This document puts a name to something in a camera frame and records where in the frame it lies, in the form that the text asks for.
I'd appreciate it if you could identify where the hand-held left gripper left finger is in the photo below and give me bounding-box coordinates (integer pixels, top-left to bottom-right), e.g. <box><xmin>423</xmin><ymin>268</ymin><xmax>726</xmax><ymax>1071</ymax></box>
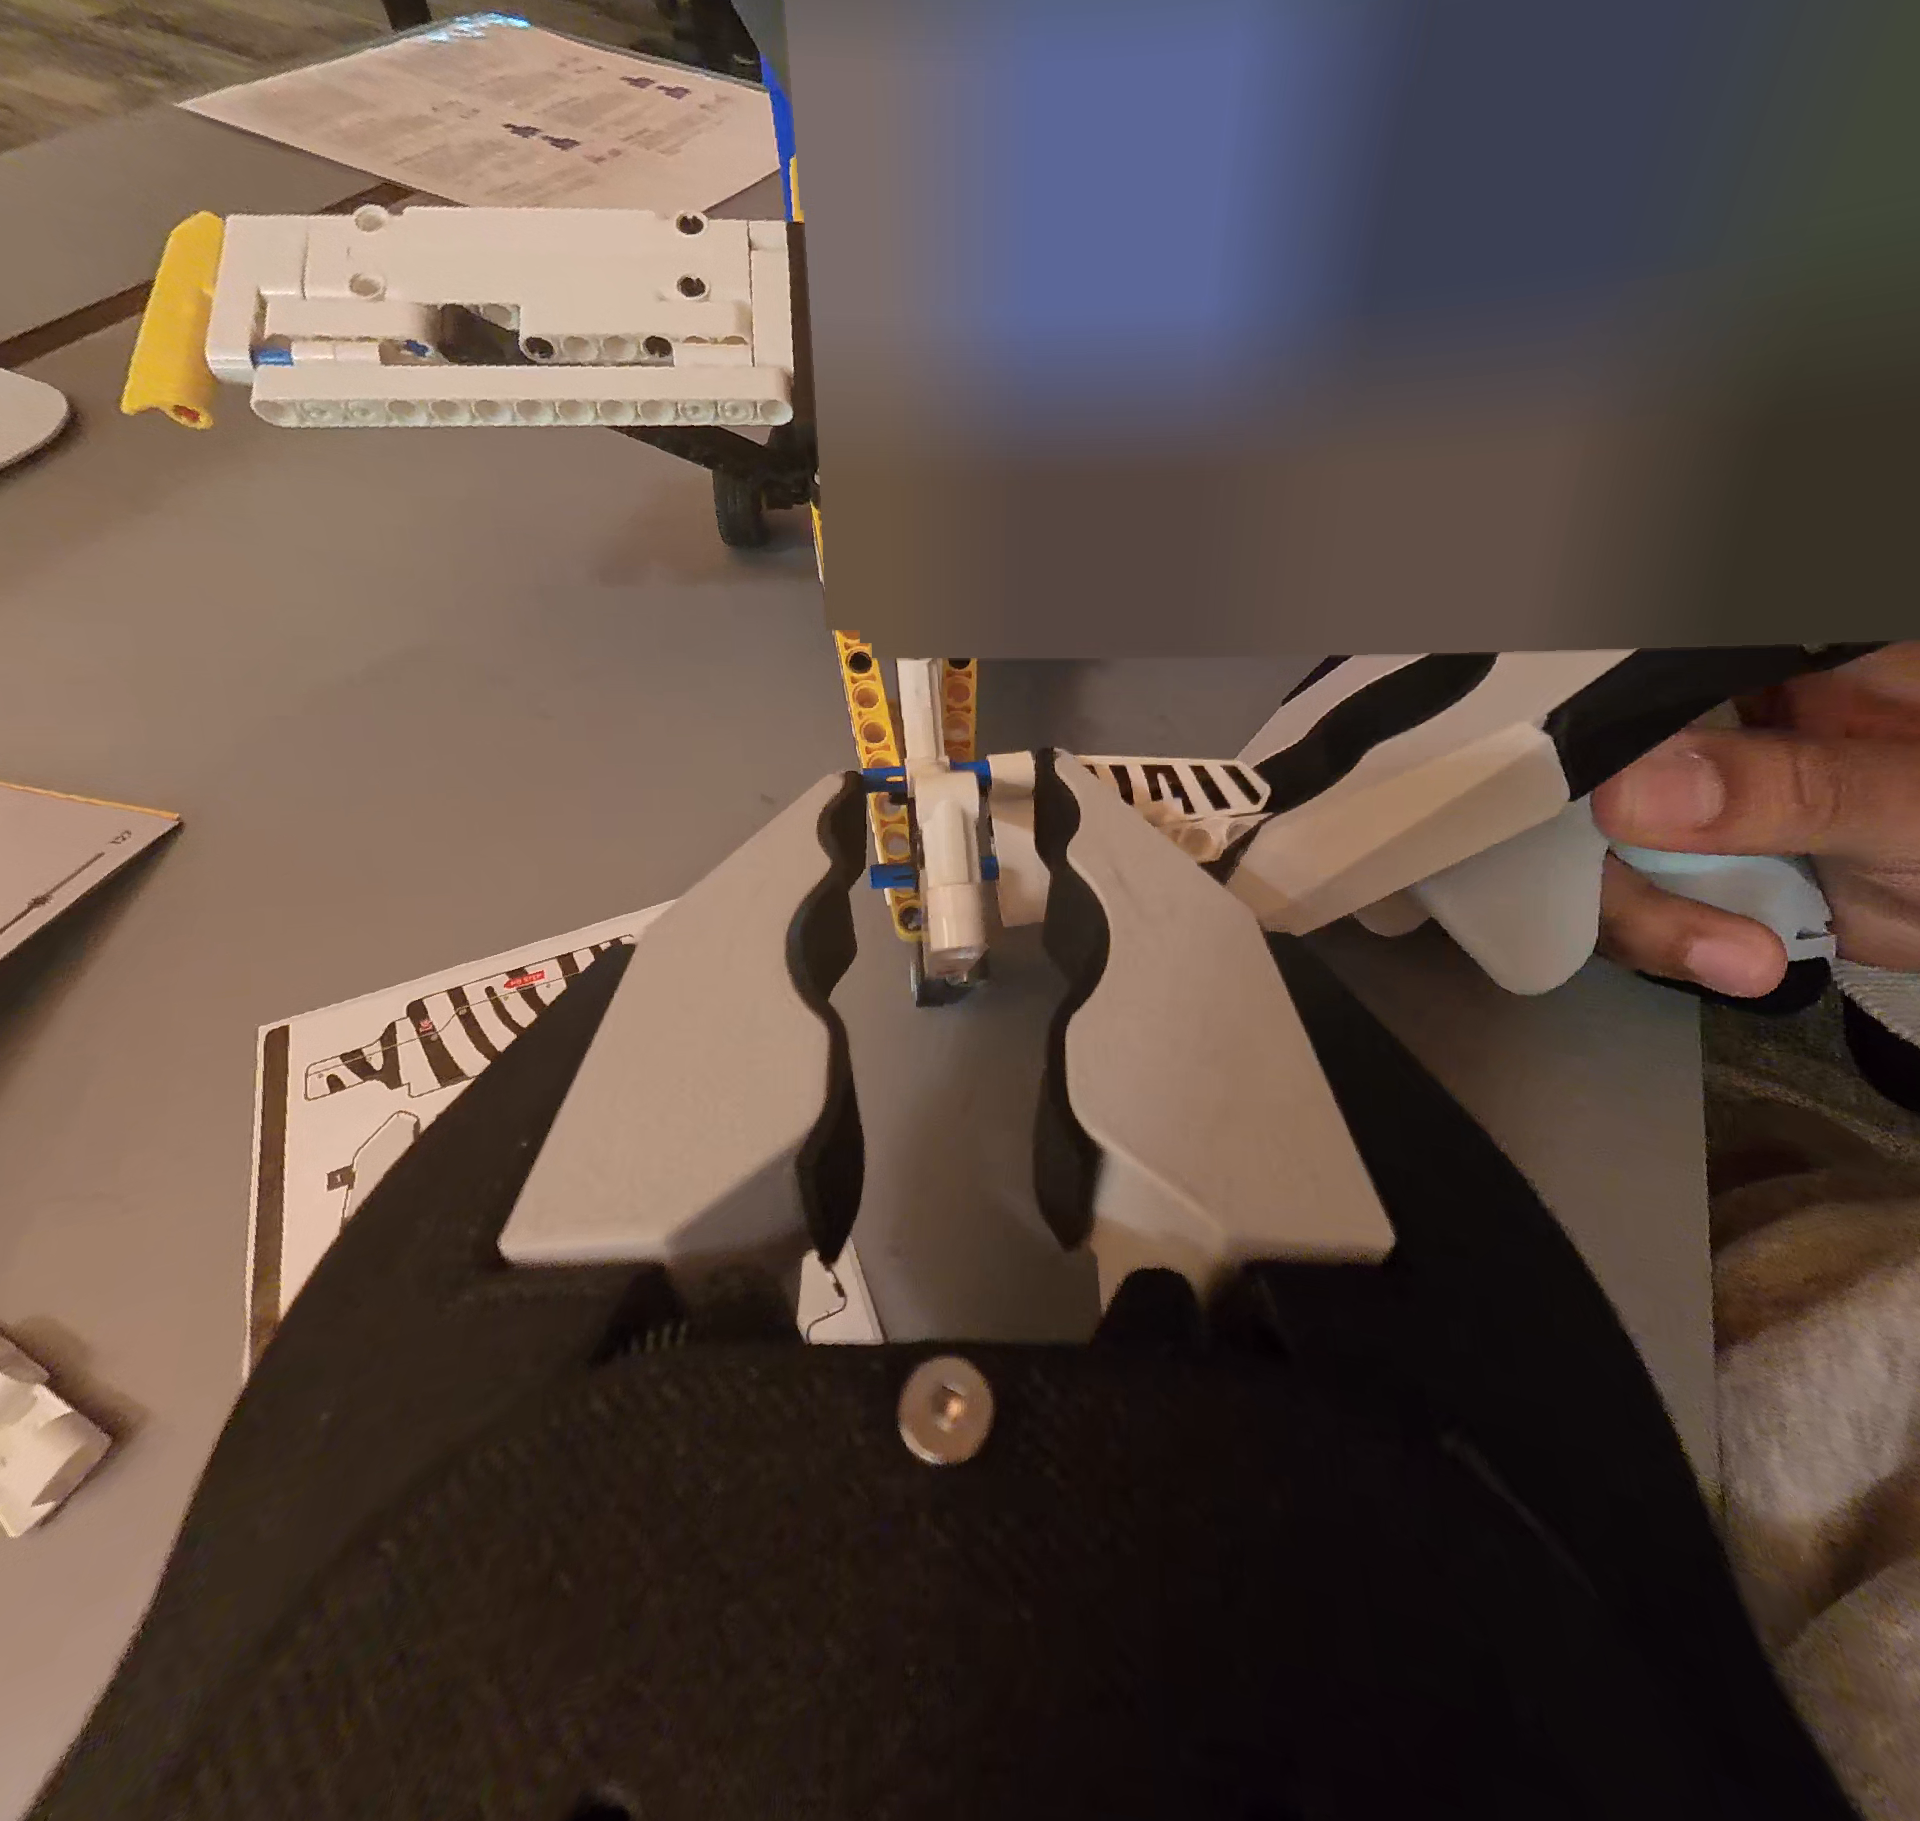
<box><xmin>498</xmin><ymin>771</ymin><xmax>875</xmax><ymax>1275</ymax></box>

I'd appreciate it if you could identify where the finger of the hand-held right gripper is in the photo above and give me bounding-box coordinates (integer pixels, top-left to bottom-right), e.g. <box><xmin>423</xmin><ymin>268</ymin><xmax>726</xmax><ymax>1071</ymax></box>
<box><xmin>1240</xmin><ymin>652</ymin><xmax>1502</xmax><ymax>813</ymax></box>
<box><xmin>1225</xmin><ymin>657</ymin><xmax>1634</xmax><ymax>942</ymax></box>

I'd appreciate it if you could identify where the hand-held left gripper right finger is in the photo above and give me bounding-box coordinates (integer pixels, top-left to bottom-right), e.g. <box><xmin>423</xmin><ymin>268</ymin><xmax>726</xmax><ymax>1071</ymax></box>
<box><xmin>1029</xmin><ymin>746</ymin><xmax>1401</xmax><ymax>1320</ymax></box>

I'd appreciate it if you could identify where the white yellow lego airplane model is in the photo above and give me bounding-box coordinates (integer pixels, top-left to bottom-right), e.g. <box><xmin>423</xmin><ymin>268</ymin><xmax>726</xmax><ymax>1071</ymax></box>
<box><xmin>117</xmin><ymin>0</ymin><xmax>1278</xmax><ymax>1016</ymax></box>

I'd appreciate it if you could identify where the person's right forearm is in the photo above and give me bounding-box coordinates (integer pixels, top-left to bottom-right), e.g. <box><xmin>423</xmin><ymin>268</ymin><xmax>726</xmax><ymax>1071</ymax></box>
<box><xmin>1822</xmin><ymin>952</ymin><xmax>1920</xmax><ymax>1050</ymax></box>

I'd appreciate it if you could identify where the white lego pieces clump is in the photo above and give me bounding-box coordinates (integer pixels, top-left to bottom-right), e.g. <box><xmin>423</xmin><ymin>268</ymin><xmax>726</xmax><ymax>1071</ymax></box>
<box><xmin>0</xmin><ymin>1325</ymin><xmax>117</xmax><ymax>1540</ymax></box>

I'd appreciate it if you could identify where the person's right hand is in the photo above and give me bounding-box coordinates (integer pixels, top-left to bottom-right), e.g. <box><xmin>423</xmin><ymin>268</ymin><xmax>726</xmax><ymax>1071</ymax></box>
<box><xmin>1590</xmin><ymin>643</ymin><xmax>1920</xmax><ymax>1001</ymax></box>

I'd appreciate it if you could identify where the zebra striped sticker sheet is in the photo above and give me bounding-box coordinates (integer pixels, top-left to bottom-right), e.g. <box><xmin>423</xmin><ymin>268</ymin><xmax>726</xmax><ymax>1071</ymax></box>
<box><xmin>246</xmin><ymin>922</ymin><xmax>887</xmax><ymax>1386</ymax></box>

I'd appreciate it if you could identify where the open instruction booklet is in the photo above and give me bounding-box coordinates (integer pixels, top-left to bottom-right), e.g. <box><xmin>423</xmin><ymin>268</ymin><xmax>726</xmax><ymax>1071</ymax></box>
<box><xmin>0</xmin><ymin>786</ymin><xmax>185</xmax><ymax>963</ymax></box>

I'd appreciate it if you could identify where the blue plastic bin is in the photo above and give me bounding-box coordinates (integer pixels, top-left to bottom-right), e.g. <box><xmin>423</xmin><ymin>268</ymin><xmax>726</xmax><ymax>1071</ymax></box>
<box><xmin>758</xmin><ymin>30</ymin><xmax>801</xmax><ymax>229</ymax></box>

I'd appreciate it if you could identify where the white monitor stand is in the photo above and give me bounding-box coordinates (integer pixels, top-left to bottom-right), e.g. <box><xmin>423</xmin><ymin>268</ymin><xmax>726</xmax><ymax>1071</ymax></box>
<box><xmin>0</xmin><ymin>362</ymin><xmax>74</xmax><ymax>475</ymax></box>

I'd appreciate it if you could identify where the laminated paper sheet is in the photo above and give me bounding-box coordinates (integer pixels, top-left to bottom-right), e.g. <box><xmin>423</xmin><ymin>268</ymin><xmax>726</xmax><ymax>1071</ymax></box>
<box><xmin>175</xmin><ymin>12</ymin><xmax>782</xmax><ymax>213</ymax></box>

